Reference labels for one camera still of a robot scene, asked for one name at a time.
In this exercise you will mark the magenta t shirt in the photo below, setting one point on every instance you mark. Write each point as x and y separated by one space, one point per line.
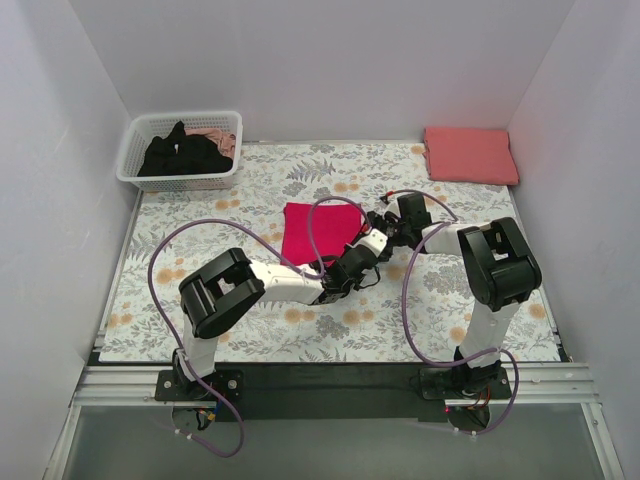
333 227

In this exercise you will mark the black t shirt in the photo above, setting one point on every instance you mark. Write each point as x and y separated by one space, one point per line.
179 154

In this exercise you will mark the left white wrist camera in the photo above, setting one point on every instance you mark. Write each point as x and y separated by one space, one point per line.
374 240

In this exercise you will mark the light pink t shirt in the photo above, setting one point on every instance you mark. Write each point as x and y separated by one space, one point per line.
225 141

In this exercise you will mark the folded salmon t shirt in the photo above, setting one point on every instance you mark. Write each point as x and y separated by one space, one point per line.
470 155

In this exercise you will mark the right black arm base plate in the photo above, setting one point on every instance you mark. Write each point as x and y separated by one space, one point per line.
457 383

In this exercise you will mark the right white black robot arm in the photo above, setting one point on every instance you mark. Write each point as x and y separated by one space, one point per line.
501 271

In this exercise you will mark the floral patterned table mat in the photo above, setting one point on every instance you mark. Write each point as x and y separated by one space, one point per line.
423 308

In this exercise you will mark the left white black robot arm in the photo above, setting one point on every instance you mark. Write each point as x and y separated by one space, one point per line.
218 295

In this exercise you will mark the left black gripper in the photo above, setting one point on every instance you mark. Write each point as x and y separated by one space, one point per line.
355 269

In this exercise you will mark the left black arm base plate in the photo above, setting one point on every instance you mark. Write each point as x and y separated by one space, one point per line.
170 386

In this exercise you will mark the white plastic laundry basket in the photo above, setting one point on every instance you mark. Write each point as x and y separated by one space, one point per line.
144 128

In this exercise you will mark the aluminium frame rail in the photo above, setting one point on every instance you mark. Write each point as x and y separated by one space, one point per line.
337 421

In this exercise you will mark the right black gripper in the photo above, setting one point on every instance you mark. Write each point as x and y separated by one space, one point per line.
396 231

